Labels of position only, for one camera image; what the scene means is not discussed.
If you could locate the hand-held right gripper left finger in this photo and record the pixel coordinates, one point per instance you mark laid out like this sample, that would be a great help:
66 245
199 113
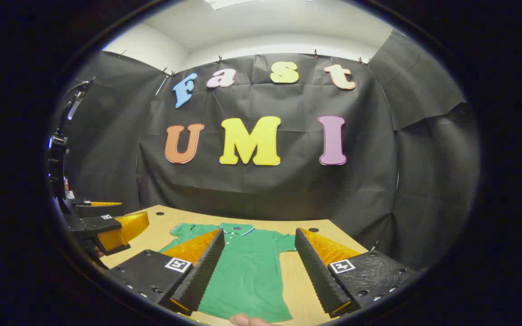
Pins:
206 271

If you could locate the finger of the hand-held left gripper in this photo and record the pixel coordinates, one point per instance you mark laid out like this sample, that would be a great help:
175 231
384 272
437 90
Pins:
93 210
100 224

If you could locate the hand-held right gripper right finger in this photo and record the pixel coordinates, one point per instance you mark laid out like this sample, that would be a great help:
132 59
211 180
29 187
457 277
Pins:
315 271

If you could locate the green T-shirt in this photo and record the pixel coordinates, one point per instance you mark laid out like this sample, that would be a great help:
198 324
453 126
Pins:
252 271

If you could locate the black backdrop cloth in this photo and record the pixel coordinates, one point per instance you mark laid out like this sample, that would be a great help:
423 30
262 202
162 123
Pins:
288 190

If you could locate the white ceiling light panel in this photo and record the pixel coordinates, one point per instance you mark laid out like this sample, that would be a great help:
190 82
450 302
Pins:
229 3

